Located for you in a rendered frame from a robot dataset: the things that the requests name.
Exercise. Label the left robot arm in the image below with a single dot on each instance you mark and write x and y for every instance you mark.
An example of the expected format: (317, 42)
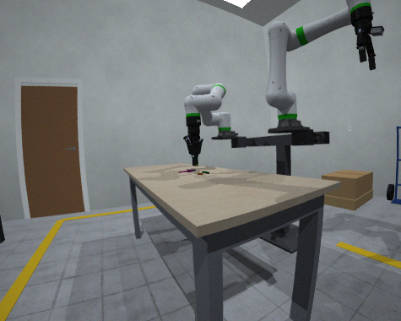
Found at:
(277, 94)

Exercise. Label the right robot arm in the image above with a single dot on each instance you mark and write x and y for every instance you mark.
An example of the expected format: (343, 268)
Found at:
(199, 102)

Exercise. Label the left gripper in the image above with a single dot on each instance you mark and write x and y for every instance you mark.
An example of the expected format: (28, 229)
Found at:
(361, 30)

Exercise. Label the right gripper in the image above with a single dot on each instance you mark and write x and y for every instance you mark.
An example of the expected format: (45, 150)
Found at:
(194, 148)

